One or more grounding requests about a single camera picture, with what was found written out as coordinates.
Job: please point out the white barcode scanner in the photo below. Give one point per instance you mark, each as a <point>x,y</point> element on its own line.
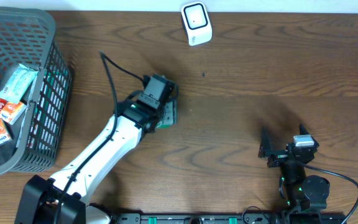
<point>196,23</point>

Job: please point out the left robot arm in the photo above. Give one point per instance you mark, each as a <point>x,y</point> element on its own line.
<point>65,196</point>

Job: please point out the grey plastic mesh basket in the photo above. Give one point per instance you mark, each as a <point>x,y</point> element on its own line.
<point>27,37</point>

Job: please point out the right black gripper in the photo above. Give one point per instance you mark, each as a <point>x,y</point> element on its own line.
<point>266,150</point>

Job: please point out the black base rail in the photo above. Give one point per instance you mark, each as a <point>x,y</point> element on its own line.
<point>249,217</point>

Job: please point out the mint green wipes packet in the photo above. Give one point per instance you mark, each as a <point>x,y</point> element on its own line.
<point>20,78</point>

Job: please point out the orange small box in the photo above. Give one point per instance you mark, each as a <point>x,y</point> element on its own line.
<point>12,111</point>

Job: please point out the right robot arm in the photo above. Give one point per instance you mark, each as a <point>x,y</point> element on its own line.
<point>306,195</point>

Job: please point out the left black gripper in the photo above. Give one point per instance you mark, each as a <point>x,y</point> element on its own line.
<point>174,113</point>

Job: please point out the green-lidded white jar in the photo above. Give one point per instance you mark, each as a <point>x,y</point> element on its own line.
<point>169,117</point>

